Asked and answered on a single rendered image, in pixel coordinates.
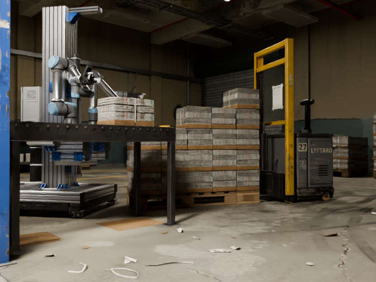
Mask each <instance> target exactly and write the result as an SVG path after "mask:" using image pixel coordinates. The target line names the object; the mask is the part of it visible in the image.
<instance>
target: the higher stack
mask: <svg viewBox="0 0 376 282"><path fill-rule="evenodd" d="M235 104H246V105H259V104H260V99H259V90H257V89H247V88H236V89H233V90H229V91H227V92H224V93H223V107H226V106H231V105H235ZM235 110H236V114H235V115H236V118H235V119H236V125H259V119H260V114H259V110H257V109H248V108H235ZM235 137H236V140H237V144H236V145H259V141H260V140H258V139H259V130H257V129H236V136H235ZM233 150H236V151H237V153H236V154H237V155H236V156H237V157H236V160H237V161H236V166H259V164H260V163H259V159H260V155H259V153H258V152H259V150H257V149H233ZM235 171H236V179H237V180H236V186H237V187H245V186H259V178H260V177H259V175H260V171H259V170H235ZM236 194H237V204H245V203H259V202H260V201H259V200H260V191H259V190H243V191H236Z"/></svg>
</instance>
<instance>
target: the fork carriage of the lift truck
mask: <svg viewBox="0 0 376 282"><path fill-rule="evenodd" d="M259 171H260V175H259V177H260V178H259V186H260V189H259V191H260V192H261V193H262V195H265V194H269V195H272V196H273V197H274V198H278V199H281V198H282V199H283V172H278V171H268V170H259Z"/></svg>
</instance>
